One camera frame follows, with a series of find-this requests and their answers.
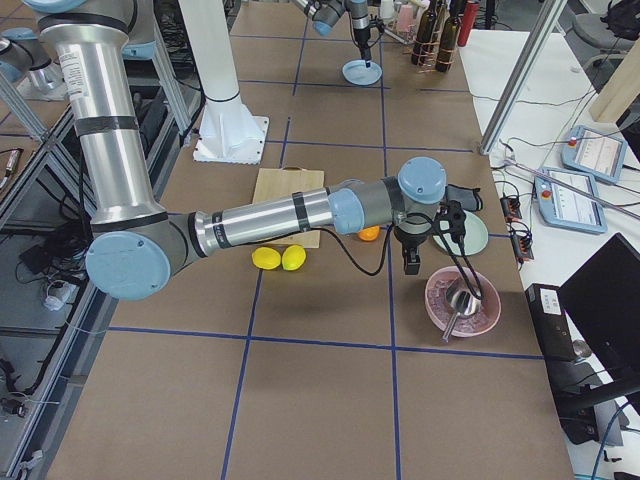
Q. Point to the dark wine bottle lower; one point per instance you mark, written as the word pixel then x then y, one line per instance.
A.
pixel 448 38

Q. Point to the folded grey cloth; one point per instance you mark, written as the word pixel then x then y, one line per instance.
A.
pixel 468 198

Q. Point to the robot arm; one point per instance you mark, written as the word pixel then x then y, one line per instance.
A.
pixel 324 15
pixel 138 246

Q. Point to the light blue plate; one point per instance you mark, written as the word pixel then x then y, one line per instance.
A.
pixel 355 73

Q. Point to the lower yellow lemon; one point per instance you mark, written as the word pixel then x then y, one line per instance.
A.
pixel 266 258

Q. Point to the dark wine bottle upper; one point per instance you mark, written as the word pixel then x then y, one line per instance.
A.
pixel 423 44

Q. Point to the metal scoop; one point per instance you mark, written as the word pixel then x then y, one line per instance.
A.
pixel 463 305

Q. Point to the pink bowl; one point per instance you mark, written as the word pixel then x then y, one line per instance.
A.
pixel 439 310

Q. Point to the aluminium frame post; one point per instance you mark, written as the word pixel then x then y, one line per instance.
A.
pixel 533 46

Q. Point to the bamboo cutting board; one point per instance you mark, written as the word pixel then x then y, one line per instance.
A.
pixel 272 184

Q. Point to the black computer monitor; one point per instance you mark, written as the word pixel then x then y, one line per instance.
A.
pixel 602 300

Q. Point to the copper wire bottle rack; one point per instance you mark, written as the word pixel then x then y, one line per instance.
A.
pixel 442 14

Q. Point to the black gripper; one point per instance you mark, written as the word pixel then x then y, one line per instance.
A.
pixel 409 236
pixel 362 36

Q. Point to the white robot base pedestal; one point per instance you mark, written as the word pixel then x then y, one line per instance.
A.
pixel 228 131

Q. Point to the black computer box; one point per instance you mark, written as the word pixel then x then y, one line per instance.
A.
pixel 550 322

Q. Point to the yellow lemon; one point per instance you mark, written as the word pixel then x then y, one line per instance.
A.
pixel 293 258
pixel 266 258

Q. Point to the dark wine bottle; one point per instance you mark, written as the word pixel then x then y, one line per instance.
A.
pixel 423 44
pixel 448 38

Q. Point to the upper yellow lemon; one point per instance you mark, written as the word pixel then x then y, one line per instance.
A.
pixel 293 258

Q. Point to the far teach pendant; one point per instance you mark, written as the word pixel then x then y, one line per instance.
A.
pixel 591 151

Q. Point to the orange fruit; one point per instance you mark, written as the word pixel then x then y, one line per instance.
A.
pixel 369 234

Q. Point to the teach pendant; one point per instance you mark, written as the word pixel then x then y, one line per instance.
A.
pixel 591 151
pixel 560 205

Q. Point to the light green plate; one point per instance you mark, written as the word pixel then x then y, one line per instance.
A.
pixel 475 239

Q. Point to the near teach pendant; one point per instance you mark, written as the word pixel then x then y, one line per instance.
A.
pixel 560 205

